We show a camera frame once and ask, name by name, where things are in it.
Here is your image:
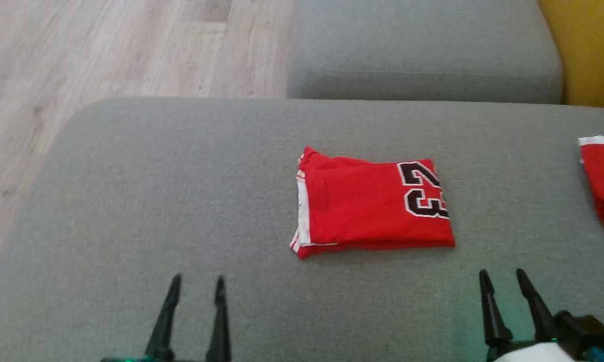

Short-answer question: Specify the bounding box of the large grey sofa seat cushion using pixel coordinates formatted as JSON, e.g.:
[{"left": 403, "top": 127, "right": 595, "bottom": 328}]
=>
[{"left": 0, "top": 97, "right": 604, "bottom": 362}]

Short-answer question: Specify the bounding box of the red garment with number 23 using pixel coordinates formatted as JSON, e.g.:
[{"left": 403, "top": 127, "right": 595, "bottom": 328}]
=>
[{"left": 288, "top": 145, "right": 456, "bottom": 260}]

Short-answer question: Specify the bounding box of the yellow fabric cushion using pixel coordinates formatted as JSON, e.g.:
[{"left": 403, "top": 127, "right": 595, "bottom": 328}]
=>
[{"left": 538, "top": 0, "right": 604, "bottom": 111}]

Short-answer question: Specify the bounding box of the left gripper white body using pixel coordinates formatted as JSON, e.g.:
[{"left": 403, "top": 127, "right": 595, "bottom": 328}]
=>
[{"left": 99, "top": 355, "right": 208, "bottom": 362}]

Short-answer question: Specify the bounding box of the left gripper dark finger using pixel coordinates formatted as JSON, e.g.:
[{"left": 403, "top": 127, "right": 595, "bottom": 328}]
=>
[
  {"left": 145, "top": 274, "right": 182, "bottom": 360},
  {"left": 205, "top": 275, "right": 232, "bottom": 362}
]

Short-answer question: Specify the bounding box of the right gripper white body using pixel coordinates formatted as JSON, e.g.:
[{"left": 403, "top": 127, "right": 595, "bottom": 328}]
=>
[{"left": 484, "top": 339, "right": 577, "bottom": 362}]

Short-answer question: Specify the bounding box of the small grey sofa cushion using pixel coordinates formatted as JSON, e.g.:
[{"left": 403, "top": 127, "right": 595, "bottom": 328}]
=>
[{"left": 286, "top": 0, "right": 564, "bottom": 105}]

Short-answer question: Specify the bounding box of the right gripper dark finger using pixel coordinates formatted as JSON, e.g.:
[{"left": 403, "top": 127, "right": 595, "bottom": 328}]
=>
[
  {"left": 515, "top": 268, "right": 557, "bottom": 343},
  {"left": 478, "top": 269, "right": 513, "bottom": 348}
]

